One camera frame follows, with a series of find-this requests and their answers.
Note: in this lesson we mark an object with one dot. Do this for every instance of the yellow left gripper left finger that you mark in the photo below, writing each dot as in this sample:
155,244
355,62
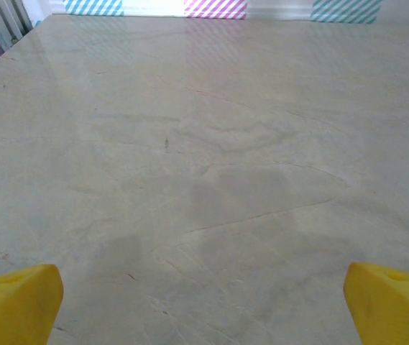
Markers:
13,309

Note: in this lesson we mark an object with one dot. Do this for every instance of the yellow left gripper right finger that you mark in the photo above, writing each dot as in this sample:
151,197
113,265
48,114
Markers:
391,309

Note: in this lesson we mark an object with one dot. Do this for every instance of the aluminium corner post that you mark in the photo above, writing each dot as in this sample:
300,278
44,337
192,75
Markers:
4,21

